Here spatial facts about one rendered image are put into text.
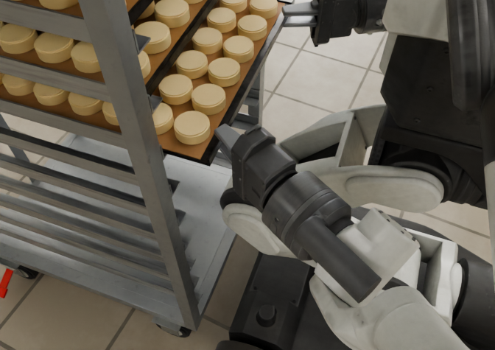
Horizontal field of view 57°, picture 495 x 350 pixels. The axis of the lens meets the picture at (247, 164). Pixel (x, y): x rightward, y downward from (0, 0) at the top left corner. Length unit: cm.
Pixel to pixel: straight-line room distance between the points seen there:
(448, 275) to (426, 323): 65
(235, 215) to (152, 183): 31
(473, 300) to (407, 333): 66
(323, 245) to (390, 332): 11
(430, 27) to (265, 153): 23
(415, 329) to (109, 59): 38
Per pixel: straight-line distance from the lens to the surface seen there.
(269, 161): 55
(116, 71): 49
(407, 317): 44
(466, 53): 32
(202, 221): 129
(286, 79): 189
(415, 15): 48
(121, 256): 108
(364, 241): 51
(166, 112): 66
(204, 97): 67
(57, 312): 143
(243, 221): 90
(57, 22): 55
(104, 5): 44
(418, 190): 71
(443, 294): 107
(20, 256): 137
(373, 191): 73
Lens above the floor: 126
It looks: 52 degrees down
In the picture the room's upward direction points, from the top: straight up
